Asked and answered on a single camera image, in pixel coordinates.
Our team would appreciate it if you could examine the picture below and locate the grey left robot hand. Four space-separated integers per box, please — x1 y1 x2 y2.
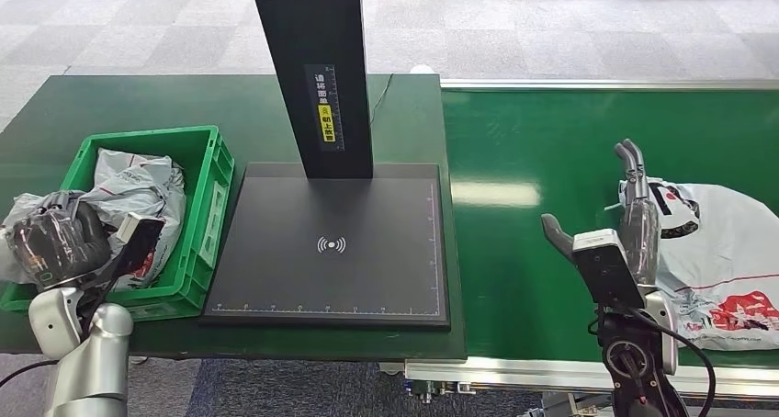
12 190 115 292

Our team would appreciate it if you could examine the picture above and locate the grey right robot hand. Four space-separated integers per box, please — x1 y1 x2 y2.
539 138 662 288

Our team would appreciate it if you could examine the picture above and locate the grey red-print mailer bag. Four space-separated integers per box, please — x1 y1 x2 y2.
0 148 175 285
109 158 187 292

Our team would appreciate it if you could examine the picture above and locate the green plastic basket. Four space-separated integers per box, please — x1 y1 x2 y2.
0 125 236 323

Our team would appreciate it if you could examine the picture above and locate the black weighing device with column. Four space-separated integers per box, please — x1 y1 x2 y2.
199 0 452 332

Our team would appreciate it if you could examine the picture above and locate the white black-print mailer bag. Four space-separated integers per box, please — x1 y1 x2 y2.
617 176 779 352

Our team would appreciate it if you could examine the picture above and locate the green conveyor belt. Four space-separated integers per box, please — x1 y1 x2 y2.
441 88 779 370

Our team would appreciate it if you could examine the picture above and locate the black yellow label sticker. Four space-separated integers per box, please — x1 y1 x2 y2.
304 63 345 153

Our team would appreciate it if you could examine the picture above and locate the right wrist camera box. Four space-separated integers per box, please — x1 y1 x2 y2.
571 228 647 310

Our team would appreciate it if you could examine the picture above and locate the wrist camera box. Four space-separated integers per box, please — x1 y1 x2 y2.
91 211 166 290
571 228 647 310

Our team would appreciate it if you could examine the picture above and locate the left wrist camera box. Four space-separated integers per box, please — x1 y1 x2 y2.
91 211 166 290

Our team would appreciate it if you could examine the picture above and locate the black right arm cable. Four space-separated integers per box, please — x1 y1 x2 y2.
627 307 717 417

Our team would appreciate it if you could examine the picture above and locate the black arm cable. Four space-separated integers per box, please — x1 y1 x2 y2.
0 357 59 389
627 307 717 417

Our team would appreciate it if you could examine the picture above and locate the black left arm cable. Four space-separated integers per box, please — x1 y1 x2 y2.
0 357 59 389

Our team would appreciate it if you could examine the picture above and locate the aluminium conveyor frame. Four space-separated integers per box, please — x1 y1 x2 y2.
379 78 779 417

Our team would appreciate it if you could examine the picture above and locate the thin black table cable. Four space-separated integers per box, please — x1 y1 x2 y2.
368 73 394 125

